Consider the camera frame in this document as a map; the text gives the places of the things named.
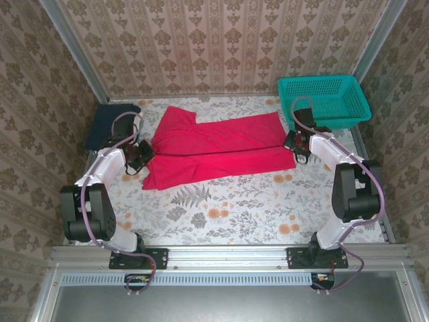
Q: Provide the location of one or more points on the teal plastic basket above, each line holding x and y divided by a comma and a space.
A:
342, 100

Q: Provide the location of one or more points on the grey metal sheet panel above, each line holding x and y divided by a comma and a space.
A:
234, 303

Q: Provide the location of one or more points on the wide aluminium base rail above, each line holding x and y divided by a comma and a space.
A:
228, 256

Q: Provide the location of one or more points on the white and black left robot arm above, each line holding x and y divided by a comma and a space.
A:
104, 164

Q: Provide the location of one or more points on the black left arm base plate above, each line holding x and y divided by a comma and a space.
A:
157, 258

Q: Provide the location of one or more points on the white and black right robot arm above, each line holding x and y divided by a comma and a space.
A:
321, 147

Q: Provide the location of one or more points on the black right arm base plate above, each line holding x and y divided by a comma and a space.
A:
298, 258

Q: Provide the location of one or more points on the red t-shirt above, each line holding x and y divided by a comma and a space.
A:
218, 147

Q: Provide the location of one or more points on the navy folded t-shirt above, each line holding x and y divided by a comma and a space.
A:
100, 124

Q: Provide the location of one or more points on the white folded t-shirt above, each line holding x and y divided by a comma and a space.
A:
141, 117

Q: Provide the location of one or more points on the floral patterned tablecloth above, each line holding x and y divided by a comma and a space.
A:
234, 218

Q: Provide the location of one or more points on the slanted aluminium frame post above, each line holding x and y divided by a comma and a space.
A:
77, 53
375, 43

